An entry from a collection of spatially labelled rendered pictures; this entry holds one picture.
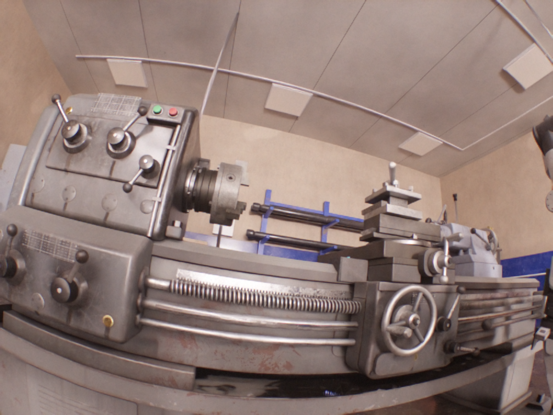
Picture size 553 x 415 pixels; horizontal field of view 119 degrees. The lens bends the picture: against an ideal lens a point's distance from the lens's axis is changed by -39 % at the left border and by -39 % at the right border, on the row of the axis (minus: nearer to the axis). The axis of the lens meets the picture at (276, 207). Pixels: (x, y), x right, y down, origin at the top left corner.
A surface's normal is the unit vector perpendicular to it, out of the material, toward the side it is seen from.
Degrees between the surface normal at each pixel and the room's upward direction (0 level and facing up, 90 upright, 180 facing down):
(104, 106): 90
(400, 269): 90
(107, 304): 90
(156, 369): 90
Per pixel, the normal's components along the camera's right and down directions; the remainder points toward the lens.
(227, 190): 0.21, -0.07
